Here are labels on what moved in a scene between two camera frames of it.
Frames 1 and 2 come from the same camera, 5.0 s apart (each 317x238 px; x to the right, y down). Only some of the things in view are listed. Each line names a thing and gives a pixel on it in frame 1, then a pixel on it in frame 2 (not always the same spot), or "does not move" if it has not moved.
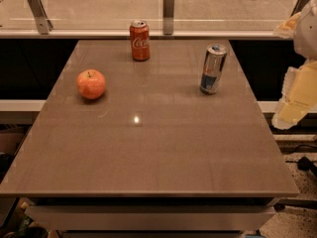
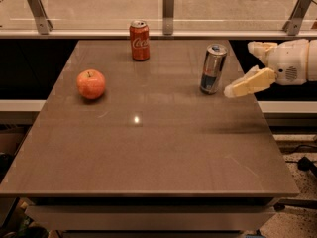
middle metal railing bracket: (168, 10) does not move
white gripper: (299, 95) to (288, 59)
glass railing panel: (113, 7) does not move
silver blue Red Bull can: (216, 55) does not move
